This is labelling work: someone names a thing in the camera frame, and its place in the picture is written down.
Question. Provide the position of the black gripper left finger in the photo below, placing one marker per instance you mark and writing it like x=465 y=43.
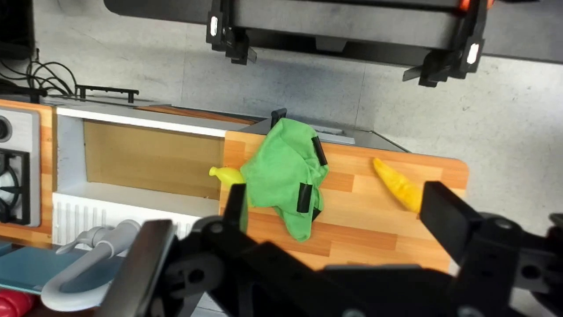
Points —
x=236 y=205

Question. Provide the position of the black metal bracket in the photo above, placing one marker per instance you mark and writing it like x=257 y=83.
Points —
x=108 y=90

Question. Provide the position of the yellow plush toy carrot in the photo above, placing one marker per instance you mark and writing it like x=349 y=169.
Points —
x=396 y=184

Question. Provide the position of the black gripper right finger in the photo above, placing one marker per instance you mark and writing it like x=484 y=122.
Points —
x=449 y=217

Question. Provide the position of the grey toy stove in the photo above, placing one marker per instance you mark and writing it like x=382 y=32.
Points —
x=27 y=132

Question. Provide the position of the grey toy faucet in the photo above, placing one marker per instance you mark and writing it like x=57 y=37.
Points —
x=71 y=282

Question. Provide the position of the teal planter bin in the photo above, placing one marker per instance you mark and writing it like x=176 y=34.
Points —
x=29 y=266

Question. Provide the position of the white toy kitchen sink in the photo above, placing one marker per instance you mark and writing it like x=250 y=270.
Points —
x=141 y=203

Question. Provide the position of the small yellow plush toy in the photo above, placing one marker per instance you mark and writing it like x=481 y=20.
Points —
x=227 y=175

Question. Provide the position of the wooden toy kitchen counter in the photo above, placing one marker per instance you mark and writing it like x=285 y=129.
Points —
x=363 y=229

